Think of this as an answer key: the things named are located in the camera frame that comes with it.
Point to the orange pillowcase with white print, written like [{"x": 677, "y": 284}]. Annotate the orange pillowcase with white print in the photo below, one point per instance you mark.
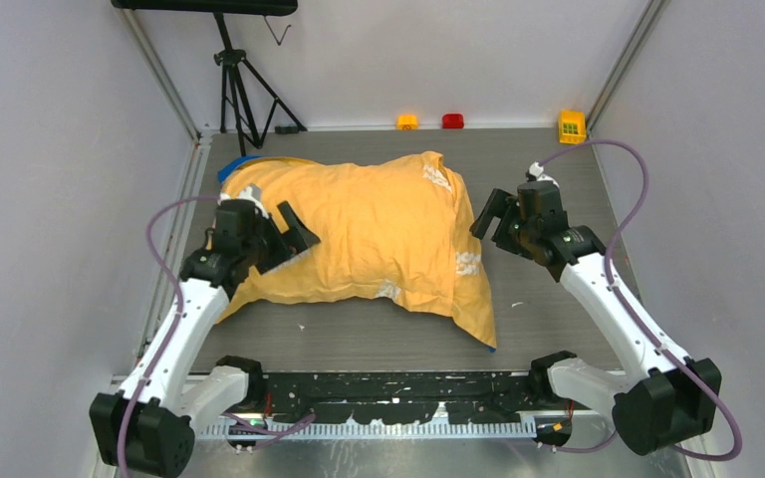
[{"x": 399, "y": 230}]

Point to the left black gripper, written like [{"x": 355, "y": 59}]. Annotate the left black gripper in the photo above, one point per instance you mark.
[{"x": 302, "y": 238}]

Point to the blue cloth piece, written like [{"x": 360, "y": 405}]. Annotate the blue cloth piece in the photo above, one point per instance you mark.
[{"x": 224, "y": 172}]

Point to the small yellow toy block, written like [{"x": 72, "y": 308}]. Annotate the small yellow toy block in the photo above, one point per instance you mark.
[{"x": 407, "y": 122}]

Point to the red toy block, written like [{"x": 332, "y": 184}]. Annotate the red toy block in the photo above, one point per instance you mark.
[{"x": 452, "y": 121}]

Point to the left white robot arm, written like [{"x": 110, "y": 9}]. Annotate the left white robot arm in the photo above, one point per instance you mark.
[{"x": 149, "y": 424}]

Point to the black panel on tripod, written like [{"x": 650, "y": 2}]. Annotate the black panel on tripod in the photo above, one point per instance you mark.
[{"x": 241, "y": 7}]

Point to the black tripod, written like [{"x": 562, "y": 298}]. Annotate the black tripod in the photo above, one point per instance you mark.
[{"x": 234, "y": 97}]

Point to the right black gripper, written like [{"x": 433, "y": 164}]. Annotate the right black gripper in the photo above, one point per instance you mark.
[{"x": 500, "y": 204}]

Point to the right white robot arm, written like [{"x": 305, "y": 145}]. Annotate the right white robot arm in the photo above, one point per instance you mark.
[{"x": 664, "y": 396}]

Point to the yellow green toy block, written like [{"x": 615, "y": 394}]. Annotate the yellow green toy block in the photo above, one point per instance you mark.
[{"x": 572, "y": 128}]

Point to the white slotted cable duct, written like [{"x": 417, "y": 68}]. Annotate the white slotted cable duct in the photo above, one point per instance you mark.
[{"x": 434, "y": 429}]

